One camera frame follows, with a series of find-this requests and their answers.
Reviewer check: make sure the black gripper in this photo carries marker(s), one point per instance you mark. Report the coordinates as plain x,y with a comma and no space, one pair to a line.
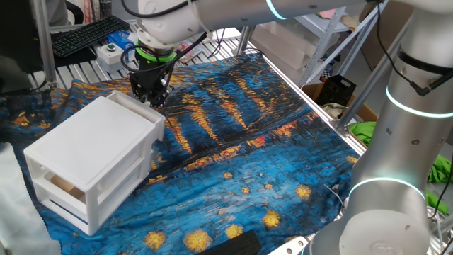
150,76

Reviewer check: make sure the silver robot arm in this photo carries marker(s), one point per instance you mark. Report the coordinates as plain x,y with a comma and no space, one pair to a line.
407,141

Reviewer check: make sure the white plastic drawer cabinet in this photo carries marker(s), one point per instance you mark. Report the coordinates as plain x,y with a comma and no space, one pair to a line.
88,141

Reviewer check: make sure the white plastic drawer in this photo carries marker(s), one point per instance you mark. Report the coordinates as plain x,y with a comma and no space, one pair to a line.
106,191

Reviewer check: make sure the white emergency stop box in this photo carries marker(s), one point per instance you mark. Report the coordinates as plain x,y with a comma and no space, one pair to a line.
110,58

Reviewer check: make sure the colourful picture book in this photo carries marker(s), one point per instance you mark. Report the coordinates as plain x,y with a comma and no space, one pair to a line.
189,49

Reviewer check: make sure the blue tissue pack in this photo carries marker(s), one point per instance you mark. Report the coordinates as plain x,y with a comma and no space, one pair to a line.
120,39

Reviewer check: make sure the black keyboard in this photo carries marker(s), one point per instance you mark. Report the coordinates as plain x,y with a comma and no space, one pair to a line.
88,35

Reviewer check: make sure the starry night painted tablecloth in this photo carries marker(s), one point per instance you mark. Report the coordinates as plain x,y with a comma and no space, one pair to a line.
247,159

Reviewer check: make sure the wooden block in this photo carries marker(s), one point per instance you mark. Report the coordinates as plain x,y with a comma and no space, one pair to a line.
67,186

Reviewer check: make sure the white foam block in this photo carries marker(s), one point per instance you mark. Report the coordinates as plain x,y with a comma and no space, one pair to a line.
279,53
283,30

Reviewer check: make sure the black monitor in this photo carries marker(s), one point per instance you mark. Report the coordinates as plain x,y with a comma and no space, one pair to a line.
17,32

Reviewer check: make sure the black foam block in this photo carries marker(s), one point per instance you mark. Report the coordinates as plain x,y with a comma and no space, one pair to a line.
233,246

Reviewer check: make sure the pale grey cloth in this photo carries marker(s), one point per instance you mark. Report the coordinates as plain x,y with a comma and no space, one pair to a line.
21,212

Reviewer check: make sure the black plastic crate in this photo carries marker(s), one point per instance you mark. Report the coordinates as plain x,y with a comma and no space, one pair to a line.
336,90

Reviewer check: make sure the grey metal shelf rack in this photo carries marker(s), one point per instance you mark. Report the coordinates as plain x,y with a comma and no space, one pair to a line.
329,32

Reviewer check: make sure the pink paper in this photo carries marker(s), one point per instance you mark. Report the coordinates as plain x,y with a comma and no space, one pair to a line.
327,14

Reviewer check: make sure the brown cardboard box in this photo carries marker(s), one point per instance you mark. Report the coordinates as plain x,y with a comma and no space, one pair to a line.
364,113

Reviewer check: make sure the green cloth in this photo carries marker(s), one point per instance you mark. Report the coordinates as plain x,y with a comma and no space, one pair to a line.
440,170
364,131

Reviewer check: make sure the large cardboard box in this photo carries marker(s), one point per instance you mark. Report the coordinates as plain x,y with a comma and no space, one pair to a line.
385,39

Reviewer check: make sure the aluminium frame post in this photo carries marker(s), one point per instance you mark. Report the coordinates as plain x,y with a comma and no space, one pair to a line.
242,39
371,74
44,42

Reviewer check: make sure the aluminium table edge rail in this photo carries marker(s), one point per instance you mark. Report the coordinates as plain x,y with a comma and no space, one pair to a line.
318,110

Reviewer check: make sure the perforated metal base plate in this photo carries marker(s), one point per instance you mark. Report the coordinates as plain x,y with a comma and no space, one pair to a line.
290,246

